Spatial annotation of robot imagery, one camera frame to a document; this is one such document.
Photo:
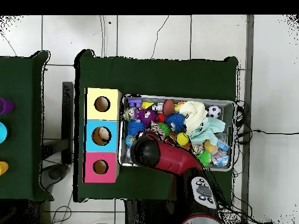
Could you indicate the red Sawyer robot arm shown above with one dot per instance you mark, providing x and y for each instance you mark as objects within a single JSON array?
[{"x": 172, "y": 158}]

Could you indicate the wooden box with three holes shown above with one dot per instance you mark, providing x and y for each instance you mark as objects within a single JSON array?
[{"x": 112, "y": 144}]

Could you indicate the shallow mesh bin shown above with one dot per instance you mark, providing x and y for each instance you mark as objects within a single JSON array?
[{"x": 219, "y": 168}]

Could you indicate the purple spiky monster toy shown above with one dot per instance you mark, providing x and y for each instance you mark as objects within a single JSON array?
[{"x": 146, "y": 116}]

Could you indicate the blue spiky rubber ball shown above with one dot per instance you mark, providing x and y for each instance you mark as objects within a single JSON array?
[
  {"x": 174, "y": 120},
  {"x": 135, "y": 127}
]

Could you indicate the green spiky rubber ball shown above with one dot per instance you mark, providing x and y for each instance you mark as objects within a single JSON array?
[{"x": 164, "y": 129}]

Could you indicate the brown toy football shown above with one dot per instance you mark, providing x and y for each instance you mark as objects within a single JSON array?
[{"x": 168, "y": 107}]

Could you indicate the yellow smiley ball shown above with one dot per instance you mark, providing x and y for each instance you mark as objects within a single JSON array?
[{"x": 182, "y": 139}]

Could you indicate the cream waffle cloth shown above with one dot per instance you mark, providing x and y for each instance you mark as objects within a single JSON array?
[{"x": 193, "y": 114}]

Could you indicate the dark green table cloth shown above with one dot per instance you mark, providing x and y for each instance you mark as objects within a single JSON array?
[{"x": 163, "y": 77}]

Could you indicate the mint green cloth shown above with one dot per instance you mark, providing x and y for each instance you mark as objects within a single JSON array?
[{"x": 203, "y": 135}]

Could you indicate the black and white soccer ball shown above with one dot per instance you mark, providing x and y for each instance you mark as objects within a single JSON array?
[{"x": 214, "y": 111}]

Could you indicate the black stand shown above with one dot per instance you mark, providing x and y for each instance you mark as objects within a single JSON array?
[{"x": 67, "y": 105}]

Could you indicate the dark green side-table cloth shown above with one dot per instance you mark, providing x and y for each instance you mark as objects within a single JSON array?
[{"x": 21, "y": 81}]

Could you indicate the purple plastic cup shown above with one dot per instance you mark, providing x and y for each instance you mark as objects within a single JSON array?
[{"x": 6, "y": 106}]

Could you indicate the cyan plastic cup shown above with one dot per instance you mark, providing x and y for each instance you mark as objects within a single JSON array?
[{"x": 2, "y": 132}]

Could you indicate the yellow plastic cup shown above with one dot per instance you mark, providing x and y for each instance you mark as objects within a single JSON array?
[{"x": 3, "y": 168}]

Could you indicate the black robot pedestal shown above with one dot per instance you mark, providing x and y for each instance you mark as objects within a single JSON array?
[{"x": 149, "y": 213}]

